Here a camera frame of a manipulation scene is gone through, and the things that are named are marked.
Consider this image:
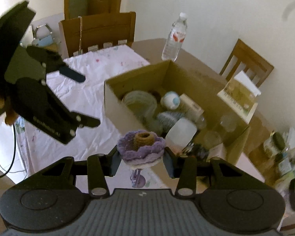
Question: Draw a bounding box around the wooden slatted chair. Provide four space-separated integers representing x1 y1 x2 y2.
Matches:
219 39 275 88

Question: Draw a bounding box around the white plastic container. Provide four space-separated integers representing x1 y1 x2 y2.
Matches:
166 117 198 151

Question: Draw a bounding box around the printed booklet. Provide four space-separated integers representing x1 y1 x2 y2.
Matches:
217 90 258 124

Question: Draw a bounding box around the yellow tissue box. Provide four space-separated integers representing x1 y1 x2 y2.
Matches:
223 70 261 112

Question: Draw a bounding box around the cardboard box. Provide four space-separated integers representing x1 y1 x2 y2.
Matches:
103 60 250 166

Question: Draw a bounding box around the grey knitted sleeve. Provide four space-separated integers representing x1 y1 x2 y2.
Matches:
157 110 185 129

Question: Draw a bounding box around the small jar with black lid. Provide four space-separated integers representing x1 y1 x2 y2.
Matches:
264 131 286 158

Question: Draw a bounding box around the pink floral cloth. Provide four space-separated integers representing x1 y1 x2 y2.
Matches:
16 44 266 190

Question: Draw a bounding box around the bag of small bottles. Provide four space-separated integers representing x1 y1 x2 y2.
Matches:
273 126 295 185

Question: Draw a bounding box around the wooden chair with chain strap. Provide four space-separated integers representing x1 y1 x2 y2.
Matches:
59 11 136 57

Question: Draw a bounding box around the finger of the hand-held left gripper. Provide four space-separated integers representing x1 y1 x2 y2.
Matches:
70 112 101 129
27 45 86 83

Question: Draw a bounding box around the black cable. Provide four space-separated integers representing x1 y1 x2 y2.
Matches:
0 124 18 179

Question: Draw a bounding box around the gold chain strap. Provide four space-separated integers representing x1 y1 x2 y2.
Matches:
77 16 83 53

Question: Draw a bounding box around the small beige printed box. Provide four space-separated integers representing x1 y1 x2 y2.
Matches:
179 94 204 120

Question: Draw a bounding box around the blue item with metal frame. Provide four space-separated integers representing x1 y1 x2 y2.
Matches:
31 23 55 48

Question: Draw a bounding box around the purple crochet flower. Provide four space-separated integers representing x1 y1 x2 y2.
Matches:
117 130 166 188

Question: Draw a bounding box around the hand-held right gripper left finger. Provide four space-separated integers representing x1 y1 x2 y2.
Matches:
42 146 123 199

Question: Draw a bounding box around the clear plastic cup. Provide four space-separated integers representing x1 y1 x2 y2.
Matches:
220 114 237 131
203 130 223 148

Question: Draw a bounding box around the clear water bottle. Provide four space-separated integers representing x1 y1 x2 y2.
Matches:
161 12 189 62

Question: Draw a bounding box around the white and blue ball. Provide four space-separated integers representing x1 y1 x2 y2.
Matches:
161 91 181 110

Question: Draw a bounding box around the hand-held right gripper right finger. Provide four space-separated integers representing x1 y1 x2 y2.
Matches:
163 147 242 199

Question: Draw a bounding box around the person's left hand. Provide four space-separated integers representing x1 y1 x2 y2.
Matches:
0 91 17 126

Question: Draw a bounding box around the clear tape roll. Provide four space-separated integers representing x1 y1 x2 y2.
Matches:
121 90 158 119

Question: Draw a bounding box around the wooden desktop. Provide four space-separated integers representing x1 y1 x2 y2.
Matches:
131 38 295 229

